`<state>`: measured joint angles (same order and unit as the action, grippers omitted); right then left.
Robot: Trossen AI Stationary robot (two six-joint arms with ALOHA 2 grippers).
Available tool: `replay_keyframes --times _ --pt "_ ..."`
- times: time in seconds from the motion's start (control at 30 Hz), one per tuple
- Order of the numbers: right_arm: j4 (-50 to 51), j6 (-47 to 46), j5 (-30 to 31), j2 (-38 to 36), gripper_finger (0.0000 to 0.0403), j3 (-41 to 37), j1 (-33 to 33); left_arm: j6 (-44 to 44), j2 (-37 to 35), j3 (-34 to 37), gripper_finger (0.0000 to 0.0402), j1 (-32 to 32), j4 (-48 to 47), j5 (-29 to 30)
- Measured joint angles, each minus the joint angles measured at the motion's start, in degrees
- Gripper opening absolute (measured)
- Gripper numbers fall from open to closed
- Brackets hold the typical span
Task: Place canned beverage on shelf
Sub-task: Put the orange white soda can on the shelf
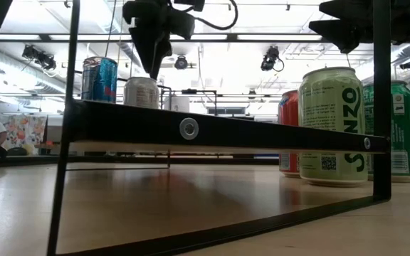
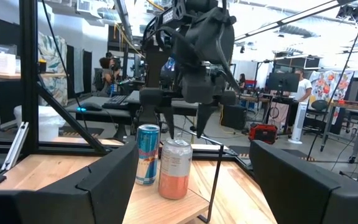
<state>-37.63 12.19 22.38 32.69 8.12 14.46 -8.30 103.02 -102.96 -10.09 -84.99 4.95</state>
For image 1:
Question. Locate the dark green soda can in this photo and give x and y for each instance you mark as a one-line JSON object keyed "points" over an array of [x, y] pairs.
{"points": [[404, 121]]}

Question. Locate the floral print cloth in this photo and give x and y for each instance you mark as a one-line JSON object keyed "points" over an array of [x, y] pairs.
{"points": [[23, 133]]}

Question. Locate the red Fanta can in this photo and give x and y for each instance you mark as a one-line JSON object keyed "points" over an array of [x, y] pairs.
{"points": [[288, 113]]}

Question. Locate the blue energy drink can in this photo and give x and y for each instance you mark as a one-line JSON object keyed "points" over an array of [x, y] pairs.
{"points": [[100, 81]]}

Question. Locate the pale silver beverage can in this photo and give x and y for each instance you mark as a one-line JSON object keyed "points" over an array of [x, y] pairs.
{"points": [[141, 93]]}

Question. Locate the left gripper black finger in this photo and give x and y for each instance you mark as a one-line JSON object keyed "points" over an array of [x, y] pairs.
{"points": [[162, 49], [146, 46]]}

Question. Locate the black ceiling rail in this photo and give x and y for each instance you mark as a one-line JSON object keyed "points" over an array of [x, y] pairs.
{"points": [[231, 37]]}

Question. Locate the black table frame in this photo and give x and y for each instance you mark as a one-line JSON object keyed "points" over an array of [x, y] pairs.
{"points": [[190, 160]]}

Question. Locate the light green Sanzo can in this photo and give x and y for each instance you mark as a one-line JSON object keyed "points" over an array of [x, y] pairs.
{"points": [[326, 106]]}

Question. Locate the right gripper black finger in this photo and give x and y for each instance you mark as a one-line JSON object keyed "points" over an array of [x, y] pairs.
{"points": [[347, 33], [354, 9]]}

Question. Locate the black-framed wooden shelf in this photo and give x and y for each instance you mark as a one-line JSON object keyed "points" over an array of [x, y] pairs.
{"points": [[137, 124]]}

